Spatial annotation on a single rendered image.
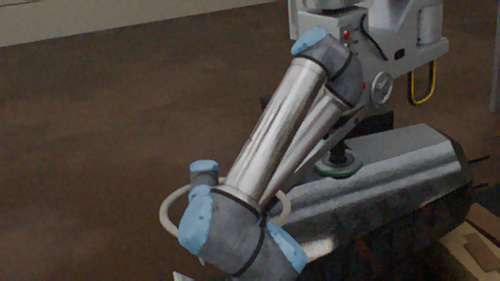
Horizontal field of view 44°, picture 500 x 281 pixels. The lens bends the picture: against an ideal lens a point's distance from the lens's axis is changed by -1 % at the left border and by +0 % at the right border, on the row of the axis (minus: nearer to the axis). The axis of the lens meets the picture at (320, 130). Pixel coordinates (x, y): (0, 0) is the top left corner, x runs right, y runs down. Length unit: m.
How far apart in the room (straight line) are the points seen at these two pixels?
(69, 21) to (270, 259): 7.12
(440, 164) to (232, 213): 1.55
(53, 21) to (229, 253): 7.11
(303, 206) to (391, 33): 0.84
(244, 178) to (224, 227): 0.14
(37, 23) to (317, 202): 6.32
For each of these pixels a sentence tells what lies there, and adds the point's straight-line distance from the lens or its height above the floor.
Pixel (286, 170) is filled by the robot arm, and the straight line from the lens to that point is 1.87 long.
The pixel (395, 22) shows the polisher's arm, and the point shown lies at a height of 1.42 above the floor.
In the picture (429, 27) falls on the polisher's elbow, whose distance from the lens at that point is 2.98.
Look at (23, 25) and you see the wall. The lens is 8.48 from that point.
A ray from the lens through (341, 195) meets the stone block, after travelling 2.67.
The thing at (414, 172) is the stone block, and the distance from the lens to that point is 2.85.
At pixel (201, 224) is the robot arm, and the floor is 1.33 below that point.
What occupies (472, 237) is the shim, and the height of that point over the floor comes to 0.26.
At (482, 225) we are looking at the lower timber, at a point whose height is 0.13.
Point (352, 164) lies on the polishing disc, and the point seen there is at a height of 0.85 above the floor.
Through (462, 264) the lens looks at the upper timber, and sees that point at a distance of 3.14.
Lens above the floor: 2.17
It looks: 26 degrees down
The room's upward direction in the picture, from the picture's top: 3 degrees counter-clockwise
